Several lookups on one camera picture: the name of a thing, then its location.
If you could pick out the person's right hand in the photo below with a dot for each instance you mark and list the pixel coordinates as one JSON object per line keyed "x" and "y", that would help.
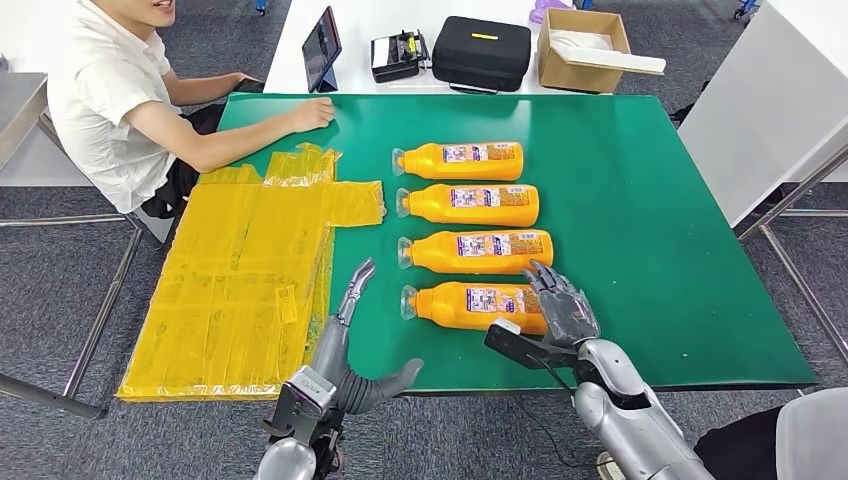
{"x": 311, "y": 116}

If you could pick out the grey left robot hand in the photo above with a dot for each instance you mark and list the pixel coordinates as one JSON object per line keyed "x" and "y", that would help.
{"x": 328, "y": 351}

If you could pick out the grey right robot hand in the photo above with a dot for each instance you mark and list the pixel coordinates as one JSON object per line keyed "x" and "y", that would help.
{"x": 566, "y": 314}

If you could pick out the orange detergent bottle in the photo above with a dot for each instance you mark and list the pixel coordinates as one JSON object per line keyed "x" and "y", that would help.
{"x": 450, "y": 306}
{"x": 424, "y": 162}
{"x": 437, "y": 255}
{"x": 430, "y": 206}

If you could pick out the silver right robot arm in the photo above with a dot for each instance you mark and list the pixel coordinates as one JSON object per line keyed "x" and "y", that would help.
{"x": 623, "y": 417}

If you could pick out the person's right forearm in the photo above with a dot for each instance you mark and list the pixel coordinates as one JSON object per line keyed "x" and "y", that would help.
{"x": 245, "y": 139}

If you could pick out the person's left forearm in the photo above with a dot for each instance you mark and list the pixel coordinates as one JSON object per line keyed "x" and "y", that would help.
{"x": 205, "y": 89}

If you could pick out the black tablet with blue stand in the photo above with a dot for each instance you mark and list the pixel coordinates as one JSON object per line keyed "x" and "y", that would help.
{"x": 321, "y": 46}

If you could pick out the green table mat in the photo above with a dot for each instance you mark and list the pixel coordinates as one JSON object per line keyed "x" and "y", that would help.
{"x": 629, "y": 232}

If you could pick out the yellow plastic sheet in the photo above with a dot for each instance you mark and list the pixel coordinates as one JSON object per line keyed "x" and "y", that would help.
{"x": 218, "y": 278}

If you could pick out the black hard carry case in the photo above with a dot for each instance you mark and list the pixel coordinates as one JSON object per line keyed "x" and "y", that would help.
{"x": 480, "y": 56}

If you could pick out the person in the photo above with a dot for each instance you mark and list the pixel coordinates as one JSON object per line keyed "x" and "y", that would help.
{"x": 815, "y": 437}
{"x": 99, "y": 99}

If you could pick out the black bag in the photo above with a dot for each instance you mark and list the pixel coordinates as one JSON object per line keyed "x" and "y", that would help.
{"x": 682, "y": 114}

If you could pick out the brown cardboard box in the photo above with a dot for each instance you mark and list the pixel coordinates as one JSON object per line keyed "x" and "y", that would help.
{"x": 576, "y": 76}

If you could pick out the purple plastic object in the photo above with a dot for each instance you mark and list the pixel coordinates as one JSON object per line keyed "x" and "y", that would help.
{"x": 546, "y": 10}

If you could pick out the white foam board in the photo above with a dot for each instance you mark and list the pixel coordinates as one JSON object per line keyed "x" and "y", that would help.
{"x": 616, "y": 61}

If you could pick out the white table with metal legs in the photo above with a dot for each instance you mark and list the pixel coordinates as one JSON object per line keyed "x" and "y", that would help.
{"x": 762, "y": 99}

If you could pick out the steel table with metal legs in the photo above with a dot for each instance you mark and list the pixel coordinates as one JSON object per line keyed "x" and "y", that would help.
{"x": 20, "y": 112}

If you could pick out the white table with side panel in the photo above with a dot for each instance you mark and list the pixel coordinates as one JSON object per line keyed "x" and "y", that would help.
{"x": 26, "y": 33}

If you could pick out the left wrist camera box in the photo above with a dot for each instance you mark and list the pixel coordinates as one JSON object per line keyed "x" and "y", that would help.
{"x": 301, "y": 397}

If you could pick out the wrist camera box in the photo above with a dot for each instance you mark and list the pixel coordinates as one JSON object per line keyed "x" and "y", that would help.
{"x": 301, "y": 397}
{"x": 517, "y": 348}

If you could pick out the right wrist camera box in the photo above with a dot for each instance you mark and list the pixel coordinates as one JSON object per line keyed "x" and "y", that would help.
{"x": 517, "y": 348}

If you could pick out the blue metal frame leg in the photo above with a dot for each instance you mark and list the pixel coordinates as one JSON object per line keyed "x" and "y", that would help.
{"x": 743, "y": 8}
{"x": 262, "y": 6}
{"x": 584, "y": 4}

